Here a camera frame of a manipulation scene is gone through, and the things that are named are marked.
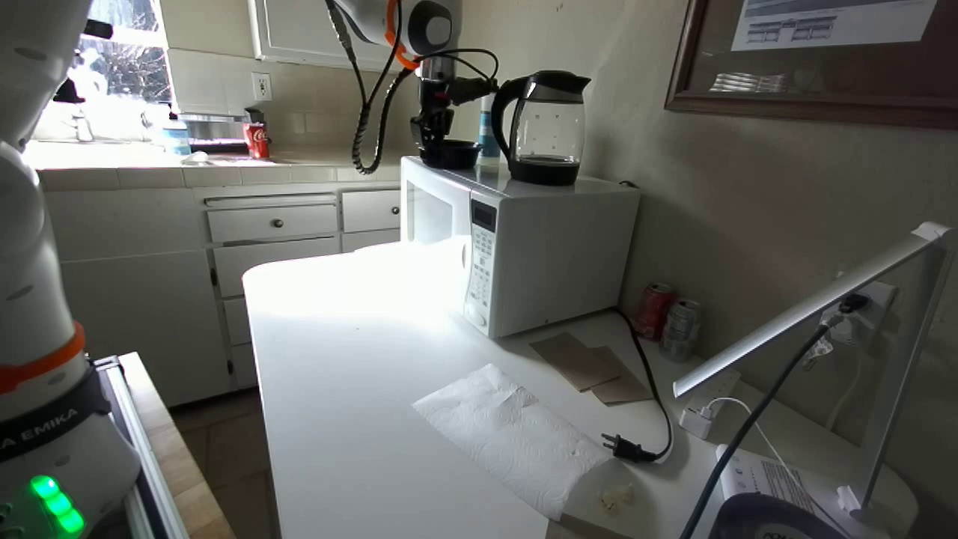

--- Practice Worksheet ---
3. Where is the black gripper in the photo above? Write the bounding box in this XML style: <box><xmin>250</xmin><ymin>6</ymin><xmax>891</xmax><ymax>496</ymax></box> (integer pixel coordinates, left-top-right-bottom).
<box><xmin>414</xmin><ymin>75</ymin><xmax>472</xmax><ymax>153</ymax></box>

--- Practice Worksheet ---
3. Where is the white microwave oven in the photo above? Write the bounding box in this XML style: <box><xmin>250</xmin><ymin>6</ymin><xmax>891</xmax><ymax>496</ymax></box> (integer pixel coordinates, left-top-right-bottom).
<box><xmin>399</xmin><ymin>153</ymin><xmax>643</xmax><ymax>340</ymax></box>

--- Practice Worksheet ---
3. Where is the narrow white drawer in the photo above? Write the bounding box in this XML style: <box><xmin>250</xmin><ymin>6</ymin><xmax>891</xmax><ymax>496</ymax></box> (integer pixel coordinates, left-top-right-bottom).
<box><xmin>339</xmin><ymin>189</ymin><xmax>405</xmax><ymax>237</ymax></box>

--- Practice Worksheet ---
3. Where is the black glass electric kettle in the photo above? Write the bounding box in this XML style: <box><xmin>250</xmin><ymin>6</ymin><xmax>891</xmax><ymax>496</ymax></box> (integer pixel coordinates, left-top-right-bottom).
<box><xmin>487</xmin><ymin>68</ymin><xmax>592</xmax><ymax>189</ymax></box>

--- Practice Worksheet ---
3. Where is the red counter object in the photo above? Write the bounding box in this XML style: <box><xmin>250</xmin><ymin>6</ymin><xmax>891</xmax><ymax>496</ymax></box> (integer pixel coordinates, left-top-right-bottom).
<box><xmin>243</xmin><ymin>104</ymin><xmax>276</xmax><ymax>162</ymax></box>

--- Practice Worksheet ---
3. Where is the wide white drawer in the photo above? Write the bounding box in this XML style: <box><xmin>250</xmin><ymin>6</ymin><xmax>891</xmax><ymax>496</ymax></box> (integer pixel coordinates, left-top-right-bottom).
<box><xmin>204</xmin><ymin>197</ymin><xmax>342</xmax><ymax>247</ymax></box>

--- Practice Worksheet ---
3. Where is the silver metal pot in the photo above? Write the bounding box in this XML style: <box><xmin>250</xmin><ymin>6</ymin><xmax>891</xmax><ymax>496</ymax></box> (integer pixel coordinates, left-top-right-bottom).
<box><xmin>183</xmin><ymin>110</ymin><xmax>247</xmax><ymax>153</ymax></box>

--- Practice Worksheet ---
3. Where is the brown paper piece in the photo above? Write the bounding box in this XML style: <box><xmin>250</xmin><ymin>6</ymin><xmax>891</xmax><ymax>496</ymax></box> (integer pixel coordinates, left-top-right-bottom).
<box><xmin>527</xmin><ymin>330</ymin><xmax>653</xmax><ymax>406</ymax></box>

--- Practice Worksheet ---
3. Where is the red drink can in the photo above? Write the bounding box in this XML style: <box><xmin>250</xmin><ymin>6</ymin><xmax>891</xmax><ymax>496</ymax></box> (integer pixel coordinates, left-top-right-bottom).
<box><xmin>634</xmin><ymin>282</ymin><xmax>679</xmax><ymax>340</ymax></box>

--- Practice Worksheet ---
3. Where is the white paper towel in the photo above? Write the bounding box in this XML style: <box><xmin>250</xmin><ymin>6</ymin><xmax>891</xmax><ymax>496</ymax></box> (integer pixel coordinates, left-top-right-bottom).
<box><xmin>411</xmin><ymin>360</ymin><xmax>613</xmax><ymax>520</ymax></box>

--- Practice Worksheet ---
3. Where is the silver drink can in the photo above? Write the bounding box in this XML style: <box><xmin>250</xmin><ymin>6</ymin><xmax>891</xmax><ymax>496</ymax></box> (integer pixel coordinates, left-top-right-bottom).
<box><xmin>661</xmin><ymin>295</ymin><xmax>707</xmax><ymax>364</ymax></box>

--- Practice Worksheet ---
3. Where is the white kitchen base cabinet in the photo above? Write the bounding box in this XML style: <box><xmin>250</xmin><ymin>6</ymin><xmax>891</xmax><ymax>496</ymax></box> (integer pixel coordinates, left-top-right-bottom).
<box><xmin>38</xmin><ymin>162</ymin><xmax>406</xmax><ymax>411</ymax></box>

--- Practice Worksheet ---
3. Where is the white desk lamp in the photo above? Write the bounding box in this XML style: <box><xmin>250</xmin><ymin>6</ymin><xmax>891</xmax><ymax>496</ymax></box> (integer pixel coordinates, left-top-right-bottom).
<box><xmin>667</xmin><ymin>219</ymin><xmax>955</xmax><ymax>539</ymax></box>

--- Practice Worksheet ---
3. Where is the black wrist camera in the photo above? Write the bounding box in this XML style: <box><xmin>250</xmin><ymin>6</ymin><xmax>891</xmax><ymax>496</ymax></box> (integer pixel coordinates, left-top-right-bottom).
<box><xmin>436</xmin><ymin>75</ymin><xmax>499</xmax><ymax>107</ymax></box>

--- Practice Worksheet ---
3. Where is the black corrugated cable conduit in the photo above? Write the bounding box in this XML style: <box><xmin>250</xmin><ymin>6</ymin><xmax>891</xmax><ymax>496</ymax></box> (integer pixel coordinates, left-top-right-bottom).
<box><xmin>324</xmin><ymin>0</ymin><xmax>503</xmax><ymax>177</ymax></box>

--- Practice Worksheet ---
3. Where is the white wall cabinet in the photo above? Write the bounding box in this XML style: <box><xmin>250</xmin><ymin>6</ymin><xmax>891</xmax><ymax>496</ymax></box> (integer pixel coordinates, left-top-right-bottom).
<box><xmin>247</xmin><ymin>0</ymin><xmax>400</xmax><ymax>72</ymax></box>

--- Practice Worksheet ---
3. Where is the brown framed wall picture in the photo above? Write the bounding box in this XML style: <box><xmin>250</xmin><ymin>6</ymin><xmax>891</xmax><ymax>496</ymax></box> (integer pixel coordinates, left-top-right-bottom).
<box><xmin>664</xmin><ymin>0</ymin><xmax>958</xmax><ymax>131</ymax></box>

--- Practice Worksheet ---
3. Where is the black power cord with plug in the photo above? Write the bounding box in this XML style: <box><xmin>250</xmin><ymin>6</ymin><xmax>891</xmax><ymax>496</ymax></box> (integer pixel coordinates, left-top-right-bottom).
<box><xmin>598</xmin><ymin>309</ymin><xmax>677</xmax><ymax>468</ymax></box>

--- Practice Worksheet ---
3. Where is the thin white cable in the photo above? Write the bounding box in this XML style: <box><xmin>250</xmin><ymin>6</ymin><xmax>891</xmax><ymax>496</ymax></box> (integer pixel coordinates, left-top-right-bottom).
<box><xmin>698</xmin><ymin>394</ymin><xmax>801</xmax><ymax>475</ymax></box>

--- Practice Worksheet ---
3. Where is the aluminium profile frame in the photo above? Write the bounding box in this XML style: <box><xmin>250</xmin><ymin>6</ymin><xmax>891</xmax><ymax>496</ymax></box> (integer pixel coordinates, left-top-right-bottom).
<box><xmin>90</xmin><ymin>354</ymin><xmax>192</xmax><ymax>539</ymax></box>

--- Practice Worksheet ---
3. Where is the dark teal cable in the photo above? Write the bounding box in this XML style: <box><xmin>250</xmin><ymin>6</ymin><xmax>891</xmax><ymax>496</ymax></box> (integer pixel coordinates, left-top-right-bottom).
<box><xmin>677</xmin><ymin>289</ymin><xmax>873</xmax><ymax>539</ymax></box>

